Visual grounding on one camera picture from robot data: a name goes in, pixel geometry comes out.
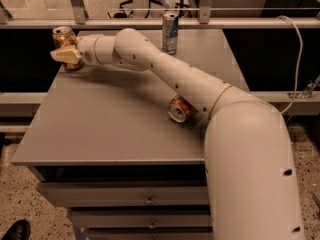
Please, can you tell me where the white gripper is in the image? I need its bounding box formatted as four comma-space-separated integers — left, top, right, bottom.
50, 34, 101, 65

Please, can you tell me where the orange-gold soda can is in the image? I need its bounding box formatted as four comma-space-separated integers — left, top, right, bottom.
52, 26, 82, 70

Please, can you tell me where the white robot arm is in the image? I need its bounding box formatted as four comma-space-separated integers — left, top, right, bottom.
50, 27, 305, 240

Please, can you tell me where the silver blue energy drink can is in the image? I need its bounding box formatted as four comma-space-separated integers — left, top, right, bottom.
162, 11, 178, 55

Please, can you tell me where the red soda can lying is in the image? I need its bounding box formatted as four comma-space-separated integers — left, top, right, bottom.
168, 95, 197, 123

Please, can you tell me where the grey metal railing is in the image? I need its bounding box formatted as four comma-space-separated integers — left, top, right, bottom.
0, 0, 320, 29

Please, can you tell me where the office chair base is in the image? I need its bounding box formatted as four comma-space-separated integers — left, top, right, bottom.
114, 0, 173, 18

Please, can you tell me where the top drawer with knob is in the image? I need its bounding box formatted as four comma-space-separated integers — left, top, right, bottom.
37, 182, 209, 208

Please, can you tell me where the drawer with knob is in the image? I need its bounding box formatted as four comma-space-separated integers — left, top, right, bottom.
37, 182, 209, 208
68, 208, 211, 228

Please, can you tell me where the middle drawer with knob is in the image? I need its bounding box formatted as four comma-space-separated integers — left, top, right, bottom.
68, 208, 211, 228

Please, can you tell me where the bottom drawer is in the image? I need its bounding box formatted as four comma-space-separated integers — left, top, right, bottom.
86, 228, 214, 240

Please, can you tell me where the black shoe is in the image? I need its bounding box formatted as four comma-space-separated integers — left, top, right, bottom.
1, 219, 31, 240

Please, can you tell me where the white cable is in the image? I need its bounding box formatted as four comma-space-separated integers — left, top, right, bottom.
277, 15, 304, 116

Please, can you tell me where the metal wall bracket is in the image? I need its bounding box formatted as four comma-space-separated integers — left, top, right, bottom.
288, 75, 320, 99

